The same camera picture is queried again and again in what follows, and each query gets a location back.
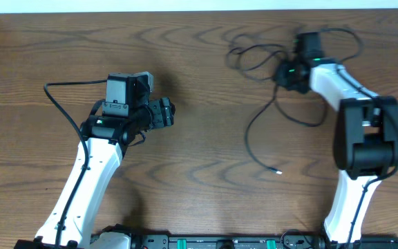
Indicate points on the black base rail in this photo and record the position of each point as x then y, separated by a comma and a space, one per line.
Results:
247, 242

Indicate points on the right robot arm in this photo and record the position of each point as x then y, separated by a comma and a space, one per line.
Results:
365, 145

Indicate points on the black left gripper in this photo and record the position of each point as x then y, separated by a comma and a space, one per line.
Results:
164, 113

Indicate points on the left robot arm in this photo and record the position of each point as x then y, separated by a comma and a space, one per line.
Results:
109, 130

